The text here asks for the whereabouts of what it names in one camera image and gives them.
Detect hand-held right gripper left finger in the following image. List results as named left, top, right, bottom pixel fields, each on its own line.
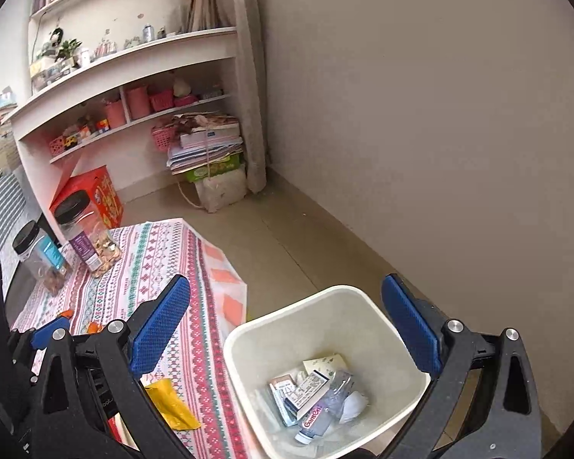
left=26, top=275, right=192, bottom=459

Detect white plastic bag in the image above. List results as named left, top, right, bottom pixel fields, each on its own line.
left=194, top=165, right=248, bottom=213

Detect white tissue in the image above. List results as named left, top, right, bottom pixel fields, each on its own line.
left=339, top=389, right=369, bottom=424

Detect purple label plastic jar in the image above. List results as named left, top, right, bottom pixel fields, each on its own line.
left=54, top=191, right=122, bottom=278

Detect white bookshelf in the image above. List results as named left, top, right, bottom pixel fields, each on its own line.
left=2, top=0, right=242, bottom=249

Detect yellow packet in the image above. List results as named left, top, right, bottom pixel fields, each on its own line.
left=143, top=379, right=202, bottom=431

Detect tall pink container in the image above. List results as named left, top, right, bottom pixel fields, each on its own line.
left=127, top=85, right=150, bottom=116

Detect blue label plastic jar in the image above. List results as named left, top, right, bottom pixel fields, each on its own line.
left=12, top=221, right=72, bottom=296

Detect dark grey sofa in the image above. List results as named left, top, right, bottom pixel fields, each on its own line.
left=0, top=210, right=63, bottom=330

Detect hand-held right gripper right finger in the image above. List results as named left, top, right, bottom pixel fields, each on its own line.
left=378, top=273, right=542, bottom=459

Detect white plastic bin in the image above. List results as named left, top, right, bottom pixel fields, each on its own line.
left=222, top=285, right=434, bottom=459

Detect clear storage box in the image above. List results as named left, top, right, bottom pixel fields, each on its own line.
left=31, top=57, right=72, bottom=94

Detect clear plastic bottle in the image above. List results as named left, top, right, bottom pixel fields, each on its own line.
left=294, top=370, right=355, bottom=445

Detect red cardboard box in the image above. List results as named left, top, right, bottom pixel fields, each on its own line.
left=50, top=166, right=125, bottom=230

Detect patterned tablecloth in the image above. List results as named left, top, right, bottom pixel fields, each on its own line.
left=10, top=218, right=249, bottom=459

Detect green tissue package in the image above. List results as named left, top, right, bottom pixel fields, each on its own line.
left=186, top=155, right=242, bottom=182

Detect small potted plant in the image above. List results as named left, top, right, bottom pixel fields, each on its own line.
left=55, top=38, right=82, bottom=63

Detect cream paper piece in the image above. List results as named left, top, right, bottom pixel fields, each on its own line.
left=302, top=354, right=349, bottom=378

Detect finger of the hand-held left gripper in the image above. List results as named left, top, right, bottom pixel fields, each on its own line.
left=29, top=318, right=72, bottom=351

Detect striped grey sofa cover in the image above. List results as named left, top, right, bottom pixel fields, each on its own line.
left=0, top=169, right=27, bottom=254

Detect pink hanging basket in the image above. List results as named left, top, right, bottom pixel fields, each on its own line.
left=152, top=124, right=178, bottom=149

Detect beige curtain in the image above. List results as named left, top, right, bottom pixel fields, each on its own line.
left=213, top=0, right=269, bottom=194

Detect leaning thin books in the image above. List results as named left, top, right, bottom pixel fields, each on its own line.
left=184, top=0, right=230, bottom=33

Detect pile of books and papers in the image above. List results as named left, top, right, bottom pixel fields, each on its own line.
left=166, top=112, right=245, bottom=173

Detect small pink white box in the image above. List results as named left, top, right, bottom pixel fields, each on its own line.
left=268, top=375, right=300, bottom=426

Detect short pink container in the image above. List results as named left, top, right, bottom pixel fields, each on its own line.
left=104, top=100, right=127, bottom=127

